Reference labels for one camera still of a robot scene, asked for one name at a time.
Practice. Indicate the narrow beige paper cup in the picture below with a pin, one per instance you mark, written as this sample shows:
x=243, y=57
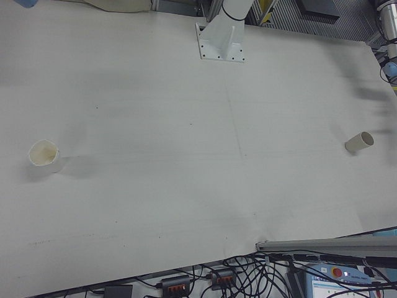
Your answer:
x=358, y=143

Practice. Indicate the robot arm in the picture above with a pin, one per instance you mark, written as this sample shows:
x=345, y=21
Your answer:
x=26, y=3
x=390, y=28

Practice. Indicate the black hub with orange ports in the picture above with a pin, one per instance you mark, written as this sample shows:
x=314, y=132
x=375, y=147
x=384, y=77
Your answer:
x=175, y=283
x=223, y=277

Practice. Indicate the wide white paper cup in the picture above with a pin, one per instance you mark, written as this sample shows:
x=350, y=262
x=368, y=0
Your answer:
x=43, y=155

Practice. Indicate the black power adapter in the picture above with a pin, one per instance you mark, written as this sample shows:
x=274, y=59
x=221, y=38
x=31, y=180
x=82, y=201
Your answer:
x=118, y=291

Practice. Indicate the beige cloth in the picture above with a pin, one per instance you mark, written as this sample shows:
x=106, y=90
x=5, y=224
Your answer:
x=118, y=5

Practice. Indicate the black box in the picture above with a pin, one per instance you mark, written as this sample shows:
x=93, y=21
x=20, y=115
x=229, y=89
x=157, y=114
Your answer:
x=319, y=9

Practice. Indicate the teach pendant with red button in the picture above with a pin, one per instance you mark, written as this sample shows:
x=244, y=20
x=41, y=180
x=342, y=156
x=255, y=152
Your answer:
x=341, y=279

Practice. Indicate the white metal mounting bracket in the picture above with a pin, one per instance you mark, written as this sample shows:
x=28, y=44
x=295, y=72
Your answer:
x=221, y=43

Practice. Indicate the white cylindrical post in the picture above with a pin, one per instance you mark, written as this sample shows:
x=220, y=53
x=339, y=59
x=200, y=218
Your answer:
x=237, y=7

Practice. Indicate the yellow black striped post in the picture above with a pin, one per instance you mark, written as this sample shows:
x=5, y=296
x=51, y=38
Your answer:
x=267, y=12

